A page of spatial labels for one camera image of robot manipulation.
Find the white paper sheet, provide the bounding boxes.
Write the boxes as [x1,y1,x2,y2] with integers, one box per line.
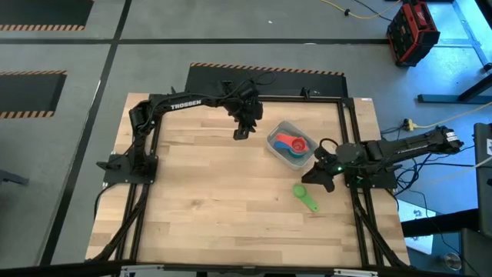
[397,199,438,255]

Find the black cabinet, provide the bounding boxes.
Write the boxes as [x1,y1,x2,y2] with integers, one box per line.
[472,122,492,236]

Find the black floor cable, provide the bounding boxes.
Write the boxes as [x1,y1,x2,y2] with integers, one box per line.
[352,0,394,23]

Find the beige cord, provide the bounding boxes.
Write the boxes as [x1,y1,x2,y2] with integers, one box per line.
[417,101,492,130]

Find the grey plastic basket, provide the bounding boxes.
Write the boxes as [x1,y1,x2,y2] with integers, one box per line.
[265,120,319,172]

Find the yellow floor cable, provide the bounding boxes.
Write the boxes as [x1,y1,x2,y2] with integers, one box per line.
[320,0,404,21]

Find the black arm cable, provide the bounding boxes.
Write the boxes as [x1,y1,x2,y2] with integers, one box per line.
[93,182,116,220]

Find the round metal can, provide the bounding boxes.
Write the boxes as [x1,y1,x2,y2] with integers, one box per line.
[444,252,463,272]

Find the grey chair leg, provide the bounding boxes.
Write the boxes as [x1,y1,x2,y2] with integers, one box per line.
[0,169,30,186]

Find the white cord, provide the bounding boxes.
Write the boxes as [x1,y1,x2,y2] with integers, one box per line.
[421,155,492,186]

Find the orange measuring cup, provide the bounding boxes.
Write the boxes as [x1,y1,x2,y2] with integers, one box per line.
[274,132,309,154]

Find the teal measuring cup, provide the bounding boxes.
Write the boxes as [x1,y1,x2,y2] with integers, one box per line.
[286,148,311,159]

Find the metal desk leg frame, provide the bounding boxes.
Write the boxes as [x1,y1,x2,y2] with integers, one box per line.
[417,0,492,105]

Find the green measuring cup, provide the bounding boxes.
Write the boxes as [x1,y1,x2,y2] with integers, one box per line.
[292,183,321,213]

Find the red black tool case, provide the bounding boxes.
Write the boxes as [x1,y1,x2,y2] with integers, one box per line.
[386,0,441,68]

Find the black cable bundle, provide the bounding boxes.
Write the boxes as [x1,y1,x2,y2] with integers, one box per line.
[380,122,477,201]

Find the black box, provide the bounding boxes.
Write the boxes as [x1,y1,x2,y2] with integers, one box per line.
[459,227,492,277]

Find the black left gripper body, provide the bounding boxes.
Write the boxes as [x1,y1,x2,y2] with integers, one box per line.
[229,90,264,134]

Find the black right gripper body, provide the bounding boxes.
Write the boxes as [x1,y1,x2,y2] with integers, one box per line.
[314,138,368,176]

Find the black aluminium table frame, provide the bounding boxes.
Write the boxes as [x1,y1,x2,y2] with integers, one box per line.
[90,86,412,270]

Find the black beam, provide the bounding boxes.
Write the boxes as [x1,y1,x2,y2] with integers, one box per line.
[401,209,480,239]

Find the silver metal bracket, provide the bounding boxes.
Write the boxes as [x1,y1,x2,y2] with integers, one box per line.
[332,268,380,277]

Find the black floor mat striped edge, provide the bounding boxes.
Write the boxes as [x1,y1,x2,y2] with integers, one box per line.
[0,0,95,32]
[184,62,349,98]
[0,69,68,120]

